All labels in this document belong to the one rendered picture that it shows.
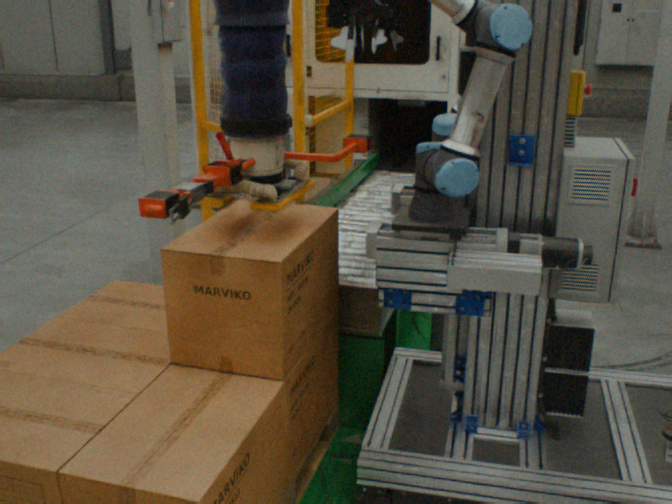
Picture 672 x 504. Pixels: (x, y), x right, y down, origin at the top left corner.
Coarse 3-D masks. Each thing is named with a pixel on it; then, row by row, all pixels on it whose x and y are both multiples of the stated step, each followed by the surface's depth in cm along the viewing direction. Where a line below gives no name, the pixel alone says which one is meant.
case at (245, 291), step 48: (192, 240) 229; (240, 240) 229; (288, 240) 229; (336, 240) 266; (192, 288) 223; (240, 288) 218; (288, 288) 220; (336, 288) 272; (192, 336) 229; (240, 336) 223; (288, 336) 224
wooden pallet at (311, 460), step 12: (336, 408) 290; (336, 420) 291; (324, 432) 282; (312, 444) 261; (324, 444) 281; (312, 456) 274; (300, 468) 249; (312, 468) 267; (300, 480) 260; (288, 492) 238; (300, 492) 254
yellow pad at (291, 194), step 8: (296, 184) 242; (304, 184) 244; (312, 184) 248; (280, 192) 231; (288, 192) 233; (296, 192) 235; (304, 192) 241; (256, 200) 226; (264, 200) 224; (272, 200) 223; (280, 200) 224; (288, 200) 227; (256, 208) 223; (264, 208) 222; (272, 208) 221; (280, 208) 221
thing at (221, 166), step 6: (216, 162) 216; (222, 162) 216; (228, 162) 215; (234, 162) 215; (240, 162) 214; (204, 168) 210; (210, 168) 209; (216, 168) 208; (222, 168) 208; (228, 168) 207; (234, 168) 209; (240, 168) 213; (204, 174) 210; (216, 174) 209; (228, 174) 208; (234, 174) 211; (240, 174) 215; (228, 180) 209; (234, 180) 210; (240, 180) 213; (228, 186) 209
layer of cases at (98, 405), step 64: (64, 320) 266; (128, 320) 266; (0, 384) 222; (64, 384) 222; (128, 384) 222; (192, 384) 222; (256, 384) 223; (320, 384) 264; (0, 448) 190; (64, 448) 190; (128, 448) 191; (192, 448) 191; (256, 448) 205
